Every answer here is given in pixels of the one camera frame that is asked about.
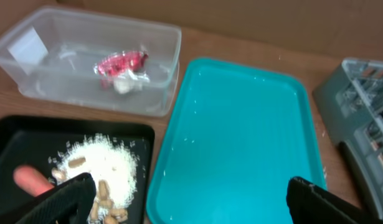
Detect orange carrot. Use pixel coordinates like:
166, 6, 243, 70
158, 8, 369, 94
13, 166, 54, 197

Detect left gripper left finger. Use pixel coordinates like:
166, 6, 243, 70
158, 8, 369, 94
0, 173, 97, 224

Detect clear plastic bin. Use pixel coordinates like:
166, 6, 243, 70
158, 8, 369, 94
0, 6, 181, 116

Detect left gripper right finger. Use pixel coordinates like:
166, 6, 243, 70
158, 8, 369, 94
286, 177, 383, 224

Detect teal serving tray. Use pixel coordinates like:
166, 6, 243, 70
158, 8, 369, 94
146, 58, 326, 223

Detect peanuts and rice scraps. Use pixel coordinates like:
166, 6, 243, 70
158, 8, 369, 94
47, 134, 150, 223

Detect white napkin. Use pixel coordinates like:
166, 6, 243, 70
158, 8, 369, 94
113, 69, 150, 95

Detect black tray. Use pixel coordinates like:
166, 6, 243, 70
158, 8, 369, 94
0, 115, 155, 223

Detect red snack wrapper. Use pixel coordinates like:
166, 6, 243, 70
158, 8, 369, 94
93, 50, 150, 88

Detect grey dishwasher rack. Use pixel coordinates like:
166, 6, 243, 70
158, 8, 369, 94
313, 58, 383, 220

